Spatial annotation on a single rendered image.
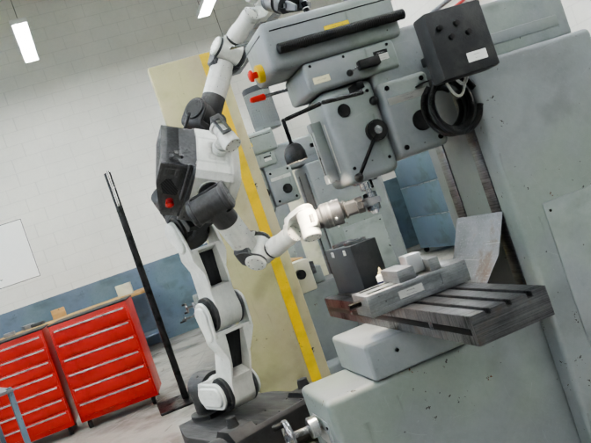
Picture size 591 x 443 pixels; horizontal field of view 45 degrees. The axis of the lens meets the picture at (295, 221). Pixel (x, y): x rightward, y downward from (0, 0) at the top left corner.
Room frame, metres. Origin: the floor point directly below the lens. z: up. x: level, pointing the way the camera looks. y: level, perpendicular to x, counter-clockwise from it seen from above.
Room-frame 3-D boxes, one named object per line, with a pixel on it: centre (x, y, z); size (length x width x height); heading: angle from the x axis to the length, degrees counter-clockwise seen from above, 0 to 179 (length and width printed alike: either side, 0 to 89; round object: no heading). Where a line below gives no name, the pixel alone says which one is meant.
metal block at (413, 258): (2.31, -0.31, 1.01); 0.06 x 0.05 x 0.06; 13
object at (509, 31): (2.59, -0.75, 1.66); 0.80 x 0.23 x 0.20; 105
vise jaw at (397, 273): (2.30, -0.26, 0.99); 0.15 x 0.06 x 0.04; 13
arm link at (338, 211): (2.46, -0.18, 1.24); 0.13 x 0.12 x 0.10; 177
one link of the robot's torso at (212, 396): (2.97, 0.48, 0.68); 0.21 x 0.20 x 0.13; 36
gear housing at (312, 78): (2.47, -0.31, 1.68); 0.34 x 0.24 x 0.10; 105
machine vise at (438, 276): (2.30, -0.28, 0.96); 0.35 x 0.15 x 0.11; 103
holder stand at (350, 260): (2.88, -0.17, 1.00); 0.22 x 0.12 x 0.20; 25
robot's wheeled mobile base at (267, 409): (2.95, 0.47, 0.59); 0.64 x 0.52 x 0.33; 36
